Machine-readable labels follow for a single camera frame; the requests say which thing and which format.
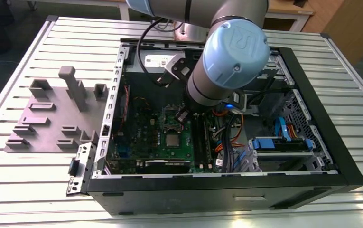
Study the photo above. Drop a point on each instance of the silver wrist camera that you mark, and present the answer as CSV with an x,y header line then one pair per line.
x,y
240,102
177,67

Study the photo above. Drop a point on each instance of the hard disk in blue carrier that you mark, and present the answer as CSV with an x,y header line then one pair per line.
x,y
288,145

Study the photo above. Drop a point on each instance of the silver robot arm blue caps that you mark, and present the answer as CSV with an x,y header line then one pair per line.
x,y
213,71

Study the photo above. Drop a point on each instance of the grey power supply unit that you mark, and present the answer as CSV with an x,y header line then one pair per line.
x,y
150,90

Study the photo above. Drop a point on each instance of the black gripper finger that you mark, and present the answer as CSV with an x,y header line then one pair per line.
x,y
185,115

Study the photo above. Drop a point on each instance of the green motherboard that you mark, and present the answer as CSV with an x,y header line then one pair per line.
x,y
144,142

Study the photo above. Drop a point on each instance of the grey metal disk bay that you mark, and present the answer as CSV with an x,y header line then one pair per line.
x,y
282,154

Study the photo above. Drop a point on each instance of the CPU socket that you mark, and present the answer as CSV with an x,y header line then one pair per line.
x,y
181,142

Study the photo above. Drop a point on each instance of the black RAM slot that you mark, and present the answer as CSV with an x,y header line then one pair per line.
x,y
196,140
200,140
204,140

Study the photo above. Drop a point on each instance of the silver CPU green edge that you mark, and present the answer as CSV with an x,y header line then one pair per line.
x,y
173,140

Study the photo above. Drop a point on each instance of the grey plastic parts rack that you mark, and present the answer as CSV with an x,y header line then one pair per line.
x,y
58,118

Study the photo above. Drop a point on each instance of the grey metal drive cage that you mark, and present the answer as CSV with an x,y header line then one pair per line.
x,y
278,69

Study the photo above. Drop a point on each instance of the black graphics card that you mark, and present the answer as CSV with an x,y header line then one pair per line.
x,y
169,165

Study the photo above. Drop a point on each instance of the black open PC case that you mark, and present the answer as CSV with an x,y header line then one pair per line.
x,y
201,197

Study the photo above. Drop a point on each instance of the brown wooden cabinet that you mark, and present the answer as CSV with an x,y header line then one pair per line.
x,y
353,23

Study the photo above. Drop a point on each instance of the green RAM stick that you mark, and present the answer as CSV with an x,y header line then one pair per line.
x,y
208,140

